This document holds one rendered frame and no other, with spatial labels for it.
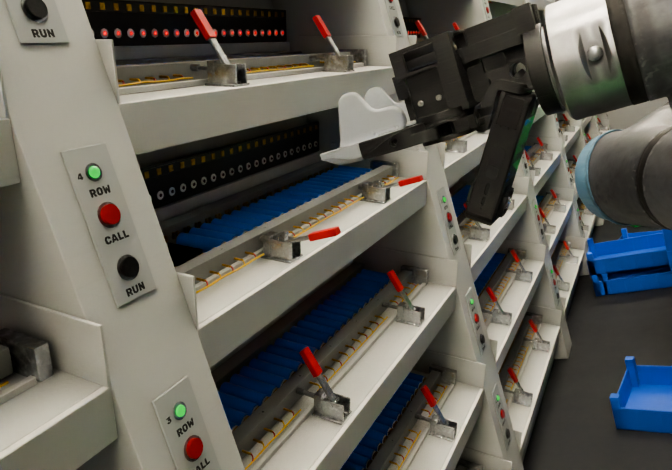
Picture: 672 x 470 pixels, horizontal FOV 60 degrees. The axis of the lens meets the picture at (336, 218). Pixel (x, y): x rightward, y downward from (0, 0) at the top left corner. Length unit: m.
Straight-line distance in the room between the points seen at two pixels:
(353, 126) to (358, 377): 0.39
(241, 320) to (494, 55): 0.33
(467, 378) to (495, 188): 0.69
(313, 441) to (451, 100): 0.41
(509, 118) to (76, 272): 0.35
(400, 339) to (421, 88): 0.49
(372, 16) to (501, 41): 0.58
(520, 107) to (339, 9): 0.63
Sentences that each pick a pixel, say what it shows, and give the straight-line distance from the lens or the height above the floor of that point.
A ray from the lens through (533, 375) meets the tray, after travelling 1.58.
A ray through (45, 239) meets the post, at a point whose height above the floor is 0.82.
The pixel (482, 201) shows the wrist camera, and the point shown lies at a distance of 0.50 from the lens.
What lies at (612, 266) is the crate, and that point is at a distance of 2.26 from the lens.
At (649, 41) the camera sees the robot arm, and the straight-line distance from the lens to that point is 0.45.
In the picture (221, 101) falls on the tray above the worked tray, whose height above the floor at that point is 0.90.
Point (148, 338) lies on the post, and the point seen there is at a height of 0.72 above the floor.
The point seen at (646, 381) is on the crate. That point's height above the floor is 0.01.
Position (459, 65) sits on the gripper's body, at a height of 0.86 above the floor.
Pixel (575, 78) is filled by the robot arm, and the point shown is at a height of 0.82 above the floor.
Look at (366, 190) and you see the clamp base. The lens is 0.89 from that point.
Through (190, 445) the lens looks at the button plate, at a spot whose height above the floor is 0.63.
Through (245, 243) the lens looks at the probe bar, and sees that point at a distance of 0.66.
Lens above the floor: 0.84
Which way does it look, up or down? 8 degrees down
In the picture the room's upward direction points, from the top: 17 degrees counter-clockwise
